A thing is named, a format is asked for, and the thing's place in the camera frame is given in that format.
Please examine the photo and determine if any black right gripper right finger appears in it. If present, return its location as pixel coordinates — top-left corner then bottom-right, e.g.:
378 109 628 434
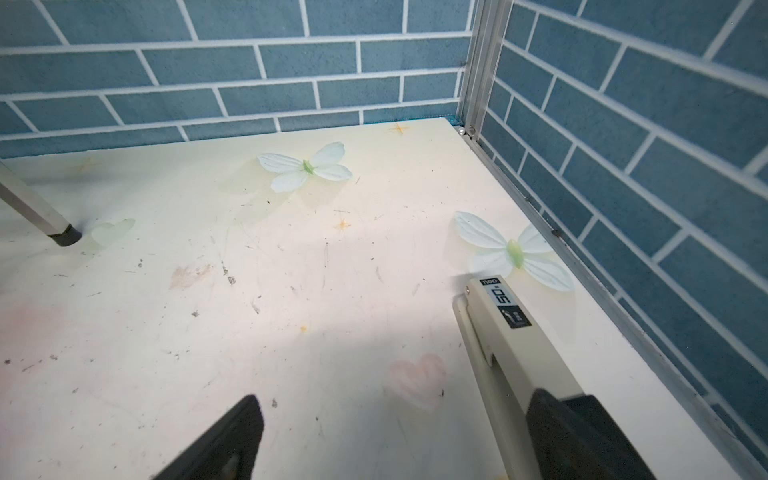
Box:
526 389 655 480

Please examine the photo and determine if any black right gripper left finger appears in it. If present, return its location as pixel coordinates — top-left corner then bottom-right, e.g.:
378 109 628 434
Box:
155 394 264 480

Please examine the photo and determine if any steel two-tier dish rack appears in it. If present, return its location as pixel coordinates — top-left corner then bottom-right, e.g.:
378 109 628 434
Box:
1 164 82 247

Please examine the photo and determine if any aluminium corner frame post right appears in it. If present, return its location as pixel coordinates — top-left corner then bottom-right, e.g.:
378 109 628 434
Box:
457 0 514 140

